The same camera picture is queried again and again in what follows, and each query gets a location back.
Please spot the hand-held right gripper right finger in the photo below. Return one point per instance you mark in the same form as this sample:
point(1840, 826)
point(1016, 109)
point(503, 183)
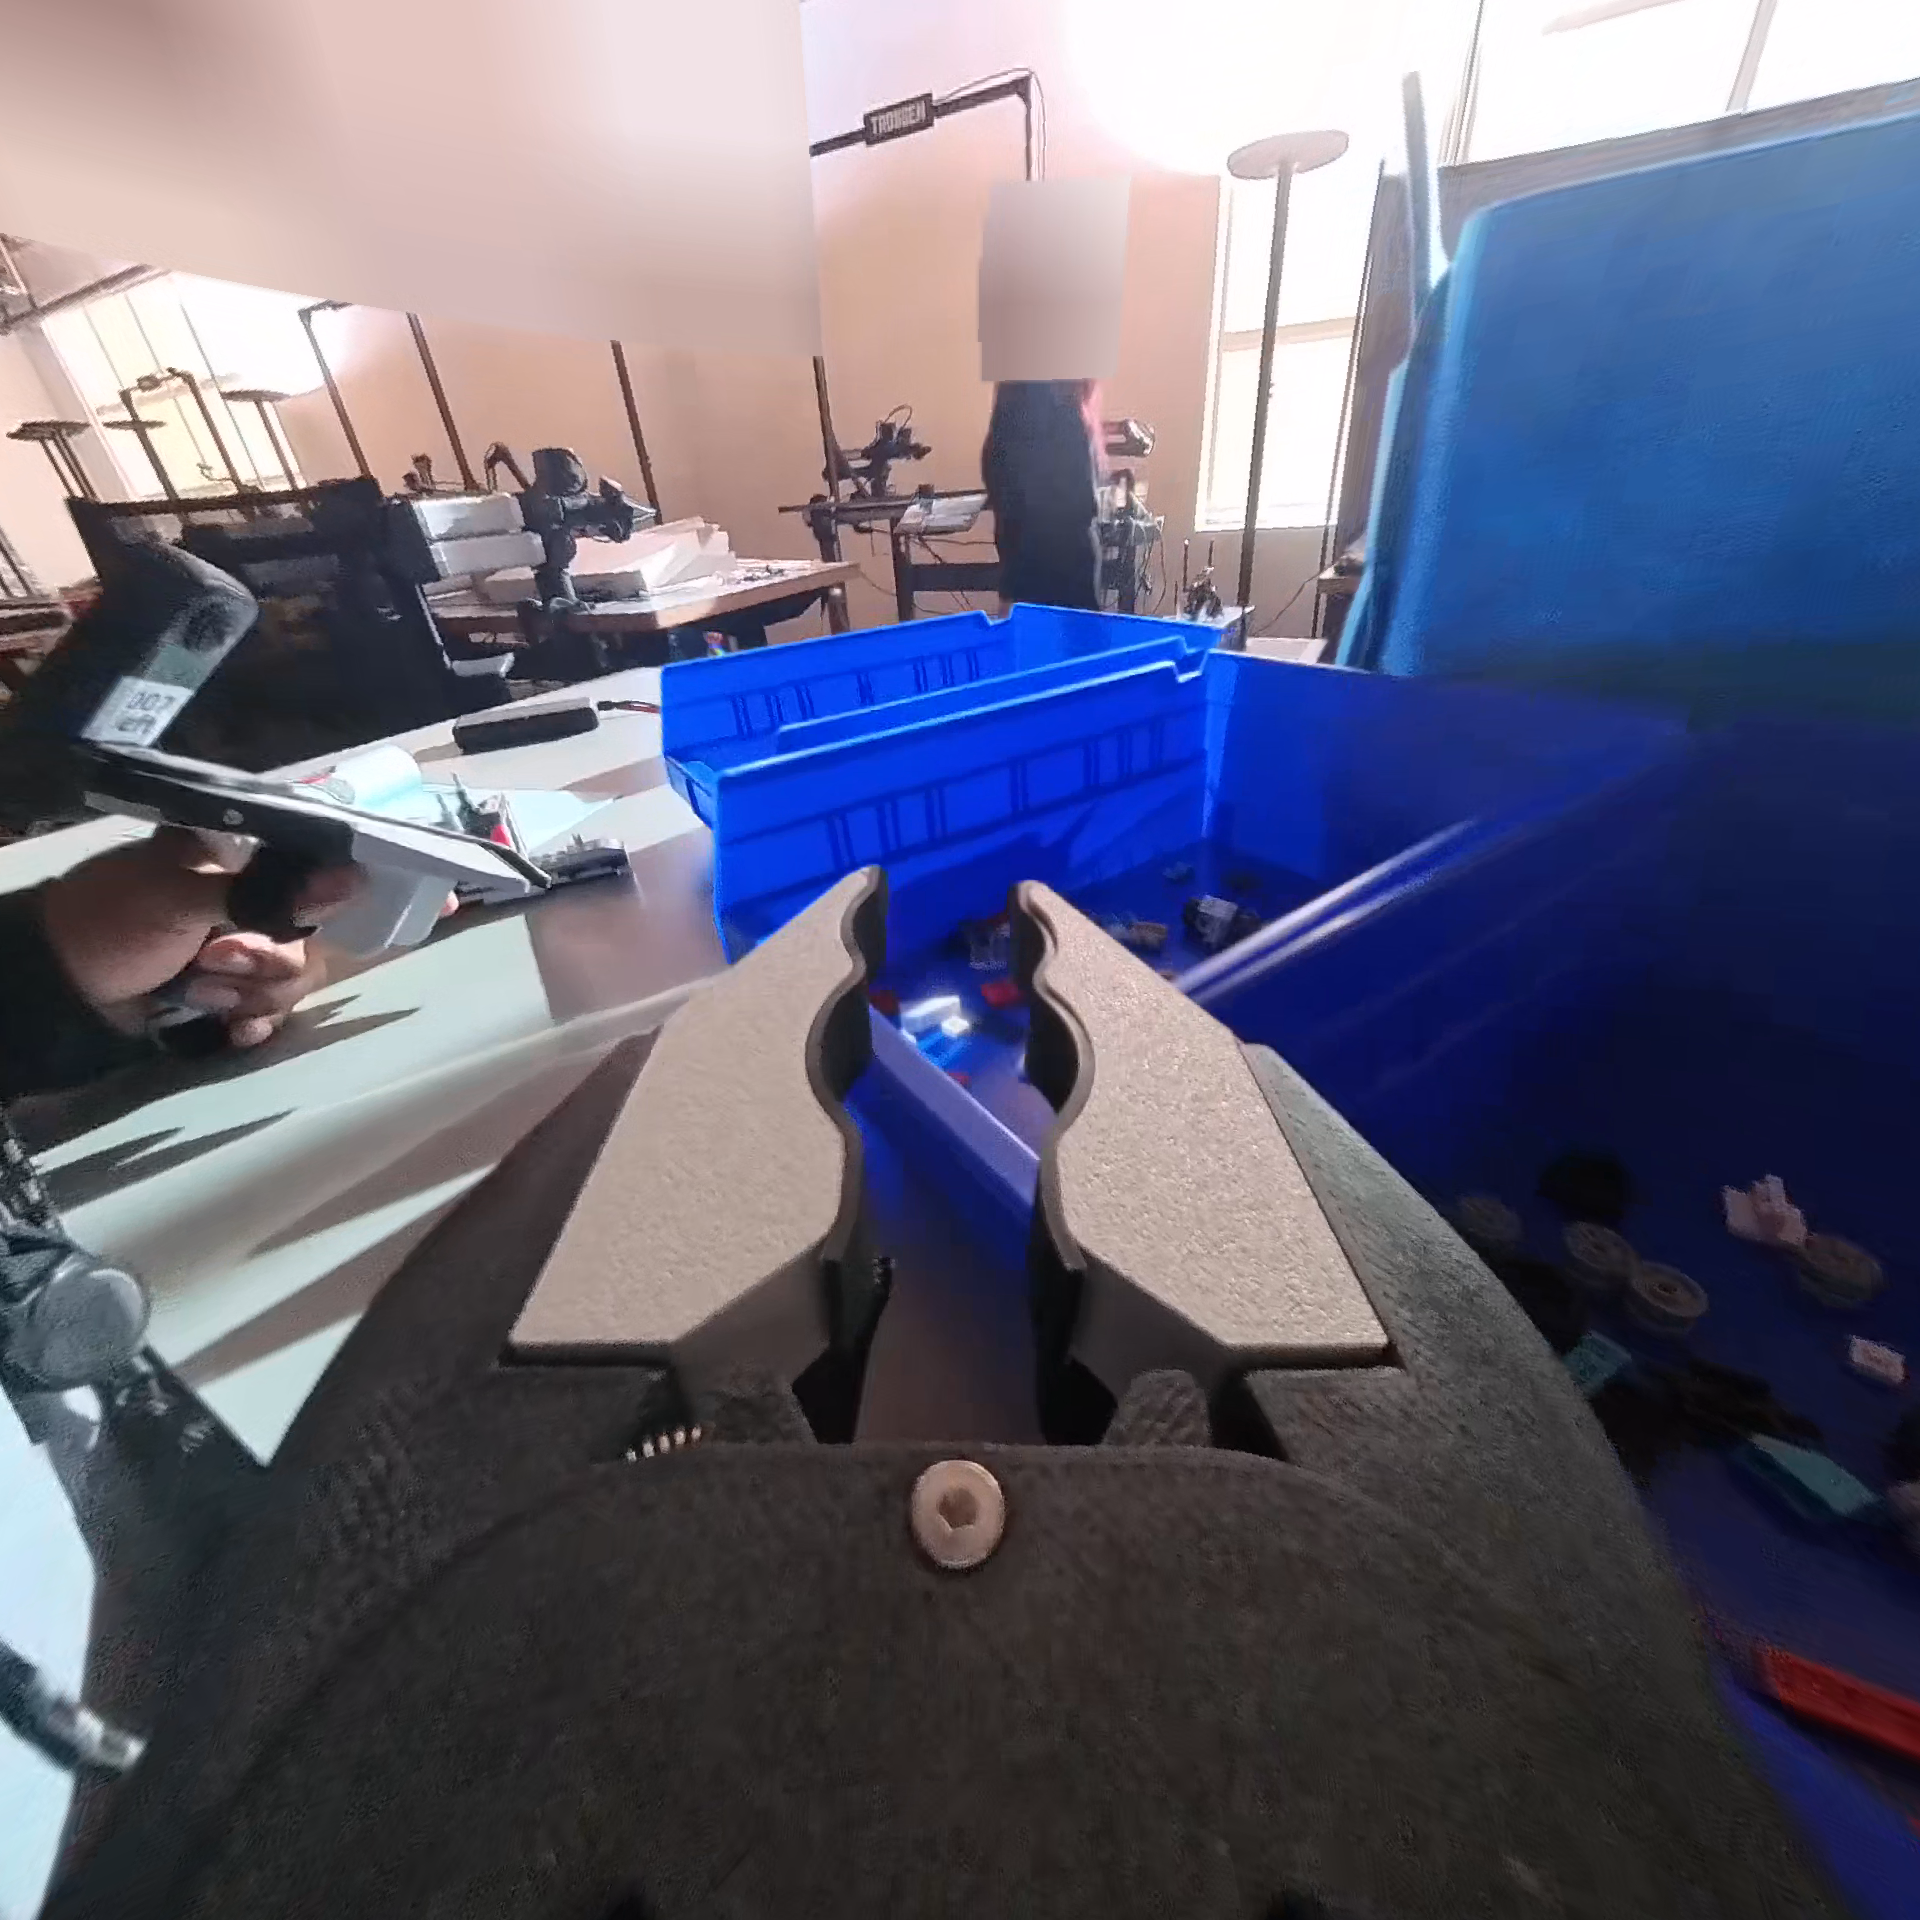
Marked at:
point(1216, 1215)

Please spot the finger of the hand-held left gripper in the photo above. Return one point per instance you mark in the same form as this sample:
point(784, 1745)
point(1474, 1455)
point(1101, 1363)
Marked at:
point(452, 871)

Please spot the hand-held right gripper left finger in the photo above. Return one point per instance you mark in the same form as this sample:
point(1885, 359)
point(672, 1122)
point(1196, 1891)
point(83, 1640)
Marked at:
point(691, 1200)

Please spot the light blue instruction booklet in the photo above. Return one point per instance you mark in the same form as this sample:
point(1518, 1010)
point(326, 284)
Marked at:
point(376, 781)

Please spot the black red toy brick truck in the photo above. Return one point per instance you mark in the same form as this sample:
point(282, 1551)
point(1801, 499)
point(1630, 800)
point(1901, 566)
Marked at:
point(586, 863)

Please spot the pile of toy bricks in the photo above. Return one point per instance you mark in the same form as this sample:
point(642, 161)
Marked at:
point(1666, 1299)
point(1216, 916)

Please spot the blue plastic parts bin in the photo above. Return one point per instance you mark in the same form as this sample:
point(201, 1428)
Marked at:
point(1500, 1020)
point(901, 660)
point(974, 811)

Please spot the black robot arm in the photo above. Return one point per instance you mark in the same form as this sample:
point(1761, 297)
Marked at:
point(557, 510)

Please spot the person's left forearm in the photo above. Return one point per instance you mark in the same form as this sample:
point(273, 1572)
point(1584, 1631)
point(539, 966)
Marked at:
point(39, 1020)

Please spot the grey desk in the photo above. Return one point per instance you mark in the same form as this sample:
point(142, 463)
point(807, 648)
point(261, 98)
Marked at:
point(376, 1080)

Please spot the person's left hand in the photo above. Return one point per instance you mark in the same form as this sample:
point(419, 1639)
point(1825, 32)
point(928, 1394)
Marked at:
point(150, 944)

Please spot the black flat power bank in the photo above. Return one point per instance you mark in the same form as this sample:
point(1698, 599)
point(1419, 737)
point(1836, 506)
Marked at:
point(525, 723)

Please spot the wooden work table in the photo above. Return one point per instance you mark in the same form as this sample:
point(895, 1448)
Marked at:
point(720, 587)

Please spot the black robot workstation stand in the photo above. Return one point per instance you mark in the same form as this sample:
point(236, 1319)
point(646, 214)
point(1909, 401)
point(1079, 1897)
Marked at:
point(892, 510)

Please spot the round badge reel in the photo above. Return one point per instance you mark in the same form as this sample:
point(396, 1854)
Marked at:
point(74, 1313)

